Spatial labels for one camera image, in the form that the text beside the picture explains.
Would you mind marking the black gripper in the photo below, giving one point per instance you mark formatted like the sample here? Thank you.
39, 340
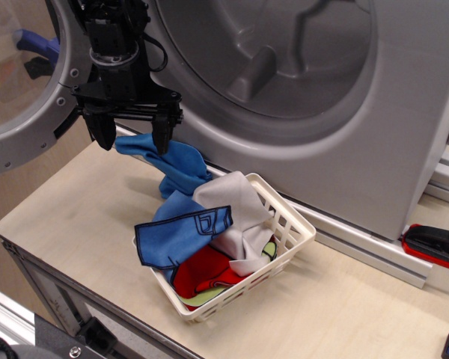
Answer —
124, 88

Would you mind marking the blue jeans-print cloth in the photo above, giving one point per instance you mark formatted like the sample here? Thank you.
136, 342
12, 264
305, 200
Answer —
180, 228

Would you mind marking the light grey cloth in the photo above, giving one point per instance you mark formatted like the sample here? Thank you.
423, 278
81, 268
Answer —
246, 238

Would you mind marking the red cloth with black print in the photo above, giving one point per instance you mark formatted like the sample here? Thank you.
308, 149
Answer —
243, 267

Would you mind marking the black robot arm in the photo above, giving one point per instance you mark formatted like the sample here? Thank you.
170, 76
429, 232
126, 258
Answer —
115, 28

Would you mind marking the round transparent machine door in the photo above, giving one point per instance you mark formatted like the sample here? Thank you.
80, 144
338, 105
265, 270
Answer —
36, 104

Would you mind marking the white plastic laundry basket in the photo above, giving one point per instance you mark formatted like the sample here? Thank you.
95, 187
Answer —
291, 233

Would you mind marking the grey toy washing machine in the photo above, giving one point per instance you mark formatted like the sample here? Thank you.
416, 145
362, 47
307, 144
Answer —
340, 105

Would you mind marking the blue cloth on table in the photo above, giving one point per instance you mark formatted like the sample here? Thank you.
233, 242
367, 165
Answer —
183, 165

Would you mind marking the light green cloth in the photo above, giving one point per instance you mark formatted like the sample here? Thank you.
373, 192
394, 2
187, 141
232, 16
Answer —
203, 277

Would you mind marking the red and black clamp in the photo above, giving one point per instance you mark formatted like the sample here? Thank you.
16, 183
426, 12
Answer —
427, 243

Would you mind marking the blue handle behind door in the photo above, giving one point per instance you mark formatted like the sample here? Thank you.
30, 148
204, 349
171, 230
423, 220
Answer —
30, 41

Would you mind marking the black bracket with bolt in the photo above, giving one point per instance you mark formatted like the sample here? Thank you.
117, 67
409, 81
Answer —
21, 339

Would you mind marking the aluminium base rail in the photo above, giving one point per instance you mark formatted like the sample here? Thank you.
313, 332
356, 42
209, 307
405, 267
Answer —
359, 239

